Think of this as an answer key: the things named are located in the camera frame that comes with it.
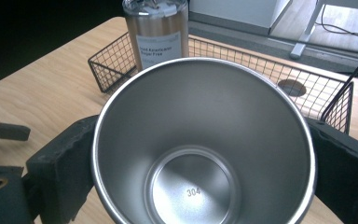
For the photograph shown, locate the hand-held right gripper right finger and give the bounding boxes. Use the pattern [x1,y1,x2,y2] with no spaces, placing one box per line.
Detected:
[305,117,358,224]

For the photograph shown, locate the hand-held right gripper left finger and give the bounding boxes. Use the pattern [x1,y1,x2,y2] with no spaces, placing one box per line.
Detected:
[25,114,100,224]

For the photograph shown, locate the black wire mesh basket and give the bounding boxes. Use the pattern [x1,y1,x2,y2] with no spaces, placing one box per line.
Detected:
[87,31,358,135]

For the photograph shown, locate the stainless steel mug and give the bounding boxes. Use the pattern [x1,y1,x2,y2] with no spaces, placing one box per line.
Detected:
[90,57,319,224]

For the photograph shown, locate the metal can with white label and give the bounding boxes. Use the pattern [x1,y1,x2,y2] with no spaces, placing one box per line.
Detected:
[121,0,190,72]

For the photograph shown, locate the round dark table grommet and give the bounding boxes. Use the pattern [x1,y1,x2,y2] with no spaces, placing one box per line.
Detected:
[277,78,308,98]

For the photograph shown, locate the white cabinet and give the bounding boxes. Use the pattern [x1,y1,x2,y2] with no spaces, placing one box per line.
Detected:
[188,0,294,37]

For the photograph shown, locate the tangled black cables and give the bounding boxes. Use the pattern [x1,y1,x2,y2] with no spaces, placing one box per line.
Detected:
[319,3,358,41]

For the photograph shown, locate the white metal desk frame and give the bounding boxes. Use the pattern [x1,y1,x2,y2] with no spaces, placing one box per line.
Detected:
[289,0,358,61]

